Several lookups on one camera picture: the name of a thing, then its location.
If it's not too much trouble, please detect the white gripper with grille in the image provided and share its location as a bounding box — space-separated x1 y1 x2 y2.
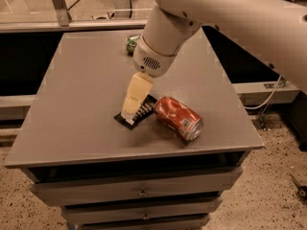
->
121 36 176 120

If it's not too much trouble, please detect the black rxbar chocolate wrapper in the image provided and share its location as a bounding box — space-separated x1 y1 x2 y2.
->
114 95 157 130

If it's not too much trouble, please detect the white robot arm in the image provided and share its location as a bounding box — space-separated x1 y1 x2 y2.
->
121 0 307 121

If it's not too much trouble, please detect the crushed red coke can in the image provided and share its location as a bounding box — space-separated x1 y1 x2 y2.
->
153 97 203 142

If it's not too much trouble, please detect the crushed green soda can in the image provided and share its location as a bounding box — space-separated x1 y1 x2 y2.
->
126 34 140 55

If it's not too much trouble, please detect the grey drawer cabinet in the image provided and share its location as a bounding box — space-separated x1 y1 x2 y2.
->
6 31 262 230

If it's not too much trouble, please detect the top grey drawer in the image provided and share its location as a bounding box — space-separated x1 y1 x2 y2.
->
31 167 243 206

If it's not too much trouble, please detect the grey drawer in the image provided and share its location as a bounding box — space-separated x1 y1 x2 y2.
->
31 167 243 206
61 196 222 224
78 214 210 230

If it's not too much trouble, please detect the middle grey drawer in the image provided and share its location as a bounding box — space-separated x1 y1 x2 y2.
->
61 196 222 224

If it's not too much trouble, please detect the bottom grey drawer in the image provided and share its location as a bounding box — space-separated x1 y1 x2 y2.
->
78 214 210 230

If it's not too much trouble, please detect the black tool on floor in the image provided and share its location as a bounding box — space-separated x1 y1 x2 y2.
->
291 175 307 200

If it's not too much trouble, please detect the metal railing frame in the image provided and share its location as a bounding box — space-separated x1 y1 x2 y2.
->
0 0 307 37

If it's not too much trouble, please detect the white cable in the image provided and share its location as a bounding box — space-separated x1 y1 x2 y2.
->
244 75 284 111

